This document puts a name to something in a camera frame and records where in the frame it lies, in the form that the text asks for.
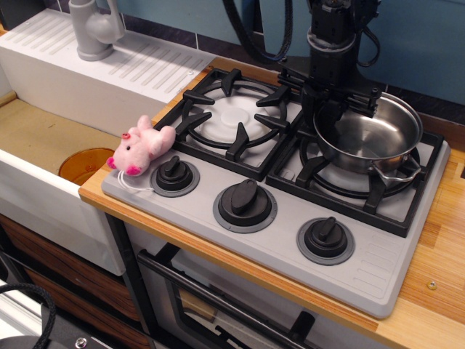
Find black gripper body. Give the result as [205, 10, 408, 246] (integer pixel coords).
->
[280, 56, 382, 117]

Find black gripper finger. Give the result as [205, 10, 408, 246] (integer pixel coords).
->
[319, 100, 344, 141]
[301, 89, 318, 129]

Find stainless steel pan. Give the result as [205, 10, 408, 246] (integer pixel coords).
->
[313, 93, 423, 182]

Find pink stuffed pig toy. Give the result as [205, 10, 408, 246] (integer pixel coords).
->
[106, 115, 176, 177]

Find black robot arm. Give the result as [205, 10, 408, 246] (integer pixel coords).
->
[279, 1, 384, 132]

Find grey toy stove top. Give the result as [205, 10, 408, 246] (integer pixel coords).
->
[100, 67, 452, 320]

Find black middle stove knob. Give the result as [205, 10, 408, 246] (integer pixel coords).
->
[213, 179, 278, 234]

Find black stove knob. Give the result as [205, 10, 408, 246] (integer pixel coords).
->
[213, 179, 278, 234]
[297, 217, 355, 266]
[150, 156, 200, 198]

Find black right stove knob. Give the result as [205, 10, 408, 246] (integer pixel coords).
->
[297, 217, 355, 266]

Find black left stove knob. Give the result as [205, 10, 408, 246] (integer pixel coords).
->
[150, 156, 200, 198]

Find white right burner cap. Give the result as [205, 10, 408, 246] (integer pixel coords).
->
[299, 143, 409, 199]

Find white burner cap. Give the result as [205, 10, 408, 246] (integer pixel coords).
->
[195, 95, 280, 143]
[299, 143, 409, 199]

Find black left burner grate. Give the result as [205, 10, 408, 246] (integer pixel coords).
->
[155, 68, 302, 181]

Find black burner grate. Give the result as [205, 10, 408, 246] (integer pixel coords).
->
[267, 111, 450, 239]
[155, 68, 302, 181]

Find white left burner cap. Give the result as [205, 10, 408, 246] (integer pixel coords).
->
[195, 95, 280, 143]

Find black right burner grate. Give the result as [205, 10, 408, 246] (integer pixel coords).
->
[267, 111, 450, 239]

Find grey toy faucet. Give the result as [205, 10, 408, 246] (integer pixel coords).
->
[68, 0, 125, 62]

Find white toy sink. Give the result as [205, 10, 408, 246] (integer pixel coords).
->
[1, 9, 213, 276]

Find wooden drawer front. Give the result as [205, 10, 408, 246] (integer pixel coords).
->
[1, 216, 154, 348]

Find black braided cable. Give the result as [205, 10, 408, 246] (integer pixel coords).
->
[222, 0, 294, 65]

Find oven door with handle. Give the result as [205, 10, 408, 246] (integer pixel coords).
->
[137, 243, 377, 348]

